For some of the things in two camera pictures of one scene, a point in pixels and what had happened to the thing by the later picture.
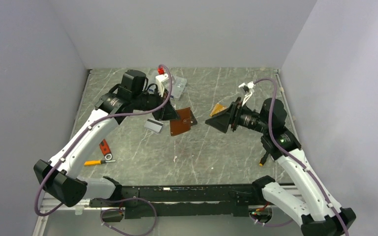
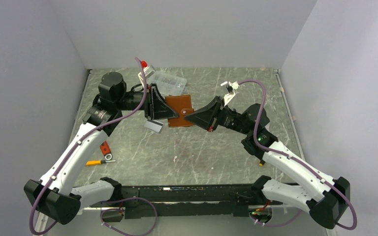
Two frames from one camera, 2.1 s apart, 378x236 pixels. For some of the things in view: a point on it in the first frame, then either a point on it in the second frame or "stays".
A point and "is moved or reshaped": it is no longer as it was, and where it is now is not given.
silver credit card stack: [153, 125] stays
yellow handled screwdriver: [96, 162] stays
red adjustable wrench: [106, 150] stays
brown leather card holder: [182, 125] is moved or reshaped
